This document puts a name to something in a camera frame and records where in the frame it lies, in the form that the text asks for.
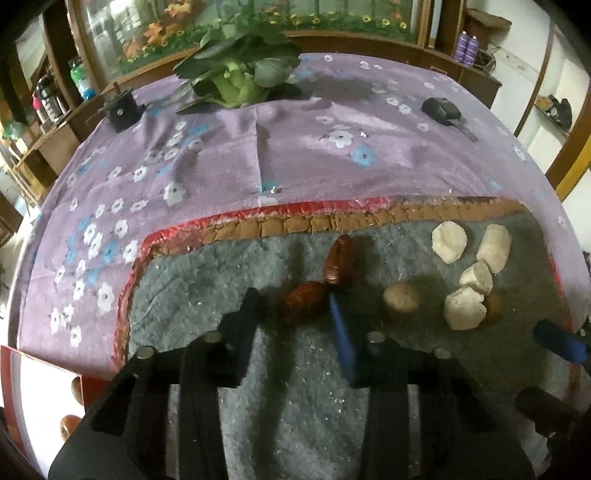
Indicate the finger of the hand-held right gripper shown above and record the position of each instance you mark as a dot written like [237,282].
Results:
[556,340]
[540,406]

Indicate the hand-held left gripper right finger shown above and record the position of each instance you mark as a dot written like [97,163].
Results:
[344,341]

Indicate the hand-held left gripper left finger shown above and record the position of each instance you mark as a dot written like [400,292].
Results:
[244,323]

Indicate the red date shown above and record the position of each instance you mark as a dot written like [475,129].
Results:
[339,258]
[304,302]

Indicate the brown round fruit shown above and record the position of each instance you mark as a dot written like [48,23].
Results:
[494,308]

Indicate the tan round fruit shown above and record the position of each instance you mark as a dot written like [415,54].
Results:
[401,299]

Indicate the white peeled fruit chunk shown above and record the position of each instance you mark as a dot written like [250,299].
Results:
[475,279]
[494,249]
[450,242]
[464,309]

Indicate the red and white tray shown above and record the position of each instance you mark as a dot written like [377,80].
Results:
[37,392]

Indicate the grey felt mat red trim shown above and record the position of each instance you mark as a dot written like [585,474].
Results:
[295,397]

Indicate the purple floral bedsheet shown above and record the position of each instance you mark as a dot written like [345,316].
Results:
[231,147]

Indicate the orange round fruit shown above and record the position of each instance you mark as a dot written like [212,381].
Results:
[70,427]
[77,391]

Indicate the green leafy vegetable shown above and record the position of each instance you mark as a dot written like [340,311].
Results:
[240,83]

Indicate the black block with metal pin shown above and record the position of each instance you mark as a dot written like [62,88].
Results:
[121,113]

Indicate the black car key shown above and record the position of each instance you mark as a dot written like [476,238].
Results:
[441,110]

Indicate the wooden side shelf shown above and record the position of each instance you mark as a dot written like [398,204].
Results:
[41,145]

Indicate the wooden side cabinet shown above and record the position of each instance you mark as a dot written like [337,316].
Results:
[461,78]

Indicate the green plastic bottle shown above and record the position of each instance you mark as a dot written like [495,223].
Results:
[82,81]

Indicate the dark flask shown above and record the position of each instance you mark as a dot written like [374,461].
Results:
[48,99]

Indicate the purple spray can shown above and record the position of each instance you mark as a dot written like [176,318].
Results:
[473,50]
[461,46]

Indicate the floral glass headboard panel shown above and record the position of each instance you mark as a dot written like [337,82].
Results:
[323,14]

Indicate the dark items on wall shelf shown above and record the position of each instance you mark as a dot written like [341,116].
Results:
[556,110]

